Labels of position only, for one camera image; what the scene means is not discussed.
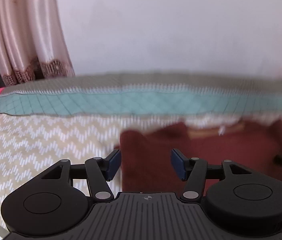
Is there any printed patterned blanket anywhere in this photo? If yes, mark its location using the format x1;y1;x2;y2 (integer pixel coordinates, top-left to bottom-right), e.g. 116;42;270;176
0;73;282;230

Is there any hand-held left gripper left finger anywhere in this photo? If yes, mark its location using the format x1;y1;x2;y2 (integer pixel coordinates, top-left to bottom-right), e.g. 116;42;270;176
35;149;122;202

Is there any dark red sweater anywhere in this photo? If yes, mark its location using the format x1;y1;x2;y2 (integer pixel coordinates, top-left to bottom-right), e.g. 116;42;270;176
113;119;282;193

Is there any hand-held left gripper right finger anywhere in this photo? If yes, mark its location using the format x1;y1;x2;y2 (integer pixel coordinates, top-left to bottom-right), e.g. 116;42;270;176
170;148;256;203

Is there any pink patterned curtain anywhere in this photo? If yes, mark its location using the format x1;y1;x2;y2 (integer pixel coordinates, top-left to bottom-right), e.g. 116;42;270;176
0;0;76;87

